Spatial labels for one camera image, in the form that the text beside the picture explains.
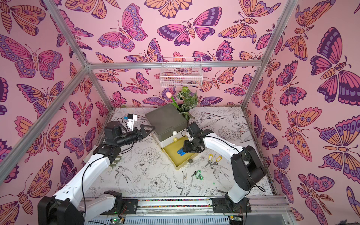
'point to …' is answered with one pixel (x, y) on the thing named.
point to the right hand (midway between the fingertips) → (183, 150)
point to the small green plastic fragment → (213, 183)
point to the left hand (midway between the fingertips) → (153, 129)
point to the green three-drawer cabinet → (168, 123)
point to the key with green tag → (198, 175)
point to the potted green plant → (189, 101)
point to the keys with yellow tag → (210, 157)
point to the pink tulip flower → (168, 95)
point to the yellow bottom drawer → (176, 160)
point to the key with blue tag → (181, 152)
